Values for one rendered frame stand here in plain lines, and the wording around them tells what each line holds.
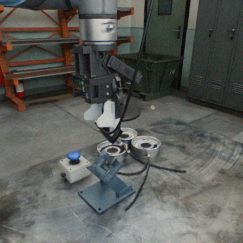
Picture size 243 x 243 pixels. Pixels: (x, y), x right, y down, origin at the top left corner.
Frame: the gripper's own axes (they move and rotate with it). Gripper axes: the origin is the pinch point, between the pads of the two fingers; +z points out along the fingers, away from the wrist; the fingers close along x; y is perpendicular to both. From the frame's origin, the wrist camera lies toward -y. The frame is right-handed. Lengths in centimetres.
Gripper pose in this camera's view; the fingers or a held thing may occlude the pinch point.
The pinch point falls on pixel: (109, 127)
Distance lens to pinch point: 56.9
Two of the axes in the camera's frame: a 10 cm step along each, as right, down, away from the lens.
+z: 0.0, 9.1, 4.2
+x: 6.6, 3.1, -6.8
